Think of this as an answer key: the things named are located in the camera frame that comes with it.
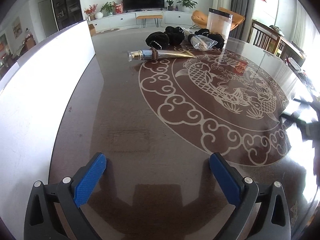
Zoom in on red flowers in white vase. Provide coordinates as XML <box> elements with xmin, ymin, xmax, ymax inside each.
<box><xmin>84</xmin><ymin>4</ymin><xmax>103</xmax><ymax>21</ymax></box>

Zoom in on orange lounge chair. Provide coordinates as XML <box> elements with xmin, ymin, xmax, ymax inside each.
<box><xmin>191</xmin><ymin>7</ymin><xmax>245</xmax><ymax>30</ymax></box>

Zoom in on wooden dining chair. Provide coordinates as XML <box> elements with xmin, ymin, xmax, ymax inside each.
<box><xmin>248</xmin><ymin>20</ymin><xmax>284</xmax><ymax>57</ymax></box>

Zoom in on black scrunchie with chain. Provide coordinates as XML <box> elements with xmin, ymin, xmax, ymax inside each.
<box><xmin>195</xmin><ymin>29</ymin><xmax>225</xmax><ymax>49</ymax></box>

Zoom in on green potted plant right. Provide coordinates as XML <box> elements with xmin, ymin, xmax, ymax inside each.
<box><xmin>177</xmin><ymin>0</ymin><xmax>198</xmax><ymax>12</ymax></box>

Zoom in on dark display cabinet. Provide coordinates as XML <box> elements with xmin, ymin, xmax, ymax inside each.
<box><xmin>52</xmin><ymin>0</ymin><xmax>82</xmax><ymax>30</ymax></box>

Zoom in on black scrunchie with rhinestones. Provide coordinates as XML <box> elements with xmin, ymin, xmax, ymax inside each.
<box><xmin>145</xmin><ymin>26</ymin><xmax>184</xmax><ymax>50</ymax></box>

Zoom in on bag of wooden sticks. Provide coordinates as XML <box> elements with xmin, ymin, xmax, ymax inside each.
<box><xmin>183</xmin><ymin>29</ymin><xmax>218</xmax><ymax>51</ymax></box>

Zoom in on white tv cabinet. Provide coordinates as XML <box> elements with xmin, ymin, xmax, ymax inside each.
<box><xmin>88</xmin><ymin>10</ymin><xmax>193</xmax><ymax>32</ymax></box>

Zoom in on clear plastic jar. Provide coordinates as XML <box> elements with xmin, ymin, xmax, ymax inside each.
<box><xmin>206</xmin><ymin>8</ymin><xmax>233</xmax><ymax>44</ymax></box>

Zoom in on cardboard box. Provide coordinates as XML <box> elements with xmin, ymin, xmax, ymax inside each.
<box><xmin>88</xmin><ymin>24</ymin><xmax>96</xmax><ymax>36</ymax></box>

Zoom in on wooden bench with metal legs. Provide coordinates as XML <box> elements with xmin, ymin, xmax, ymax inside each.
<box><xmin>136</xmin><ymin>15</ymin><xmax>163</xmax><ymax>28</ymax></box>

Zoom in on white storage box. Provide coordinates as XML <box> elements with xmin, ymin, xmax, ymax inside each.
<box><xmin>1</xmin><ymin>21</ymin><xmax>95</xmax><ymax>228</ymax></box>

